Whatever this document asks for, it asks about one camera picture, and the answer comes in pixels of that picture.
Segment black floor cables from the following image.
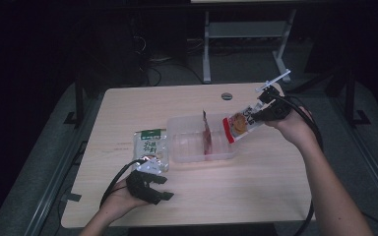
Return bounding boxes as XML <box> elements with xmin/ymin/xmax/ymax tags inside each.
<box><xmin>134</xmin><ymin>33</ymin><xmax>205</xmax><ymax>87</ymax></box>

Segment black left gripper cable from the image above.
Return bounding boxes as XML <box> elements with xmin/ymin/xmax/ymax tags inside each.
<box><xmin>99</xmin><ymin>158</ymin><xmax>150</xmax><ymax>208</ymax></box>

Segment black metal stand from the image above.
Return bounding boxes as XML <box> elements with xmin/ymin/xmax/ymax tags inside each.
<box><xmin>324</xmin><ymin>67</ymin><xmax>372</xmax><ymax>128</ymax></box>
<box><xmin>63</xmin><ymin>73</ymin><xmax>87</xmax><ymax>128</ymax></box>

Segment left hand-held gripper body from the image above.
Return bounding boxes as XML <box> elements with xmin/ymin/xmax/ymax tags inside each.
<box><xmin>125</xmin><ymin>158</ymin><xmax>165</xmax><ymax>206</ymax></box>

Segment red and black snack packet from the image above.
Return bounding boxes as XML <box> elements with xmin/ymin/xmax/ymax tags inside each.
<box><xmin>202</xmin><ymin>109</ymin><xmax>215</xmax><ymax>155</ymax></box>

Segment clear plastic container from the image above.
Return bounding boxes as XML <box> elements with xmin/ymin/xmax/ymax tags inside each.
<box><xmin>166</xmin><ymin>112</ymin><xmax>241</xmax><ymax>164</ymax></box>

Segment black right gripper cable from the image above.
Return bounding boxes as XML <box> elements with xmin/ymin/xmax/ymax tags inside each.
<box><xmin>274</xmin><ymin>93</ymin><xmax>325</xmax><ymax>236</ymax></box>

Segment person's left hand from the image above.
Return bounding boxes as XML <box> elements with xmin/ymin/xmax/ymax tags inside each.
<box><xmin>99</xmin><ymin>178</ymin><xmax>153</xmax><ymax>217</ymax></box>

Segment grey tape piece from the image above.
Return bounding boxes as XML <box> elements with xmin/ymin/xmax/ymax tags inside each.
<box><xmin>61</xmin><ymin>193</ymin><xmax>83</xmax><ymax>203</ymax></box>

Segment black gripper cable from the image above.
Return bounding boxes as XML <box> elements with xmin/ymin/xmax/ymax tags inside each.
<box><xmin>274</xmin><ymin>93</ymin><xmax>325</xmax><ymax>236</ymax></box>
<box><xmin>99</xmin><ymin>158</ymin><xmax>150</xmax><ymax>208</ymax></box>

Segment person's right hand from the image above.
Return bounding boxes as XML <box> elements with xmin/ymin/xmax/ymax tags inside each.
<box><xmin>263</xmin><ymin>105</ymin><xmax>315</xmax><ymax>149</ymax></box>

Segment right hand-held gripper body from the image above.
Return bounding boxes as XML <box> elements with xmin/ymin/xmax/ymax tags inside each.
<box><xmin>254</xmin><ymin>69</ymin><xmax>292</xmax><ymax>123</ymax></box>

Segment white metal desk frame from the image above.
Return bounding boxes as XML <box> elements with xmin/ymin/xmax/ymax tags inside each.
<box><xmin>190</xmin><ymin>0</ymin><xmax>298</xmax><ymax>85</ymax></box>

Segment white and red spouted pouch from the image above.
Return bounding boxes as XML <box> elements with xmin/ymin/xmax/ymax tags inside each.
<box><xmin>221</xmin><ymin>100</ymin><xmax>268</xmax><ymax>145</ymax></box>

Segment green and white snack packet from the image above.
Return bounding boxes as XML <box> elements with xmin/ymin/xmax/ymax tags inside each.
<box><xmin>131</xmin><ymin>128</ymin><xmax>170</xmax><ymax>173</ymax></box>

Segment grey metal floor rail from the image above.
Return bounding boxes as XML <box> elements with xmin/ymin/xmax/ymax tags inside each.
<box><xmin>23</xmin><ymin>94</ymin><xmax>103</xmax><ymax>236</ymax></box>
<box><xmin>328</xmin><ymin>94</ymin><xmax>378</xmax><ymax>214</ymax></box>

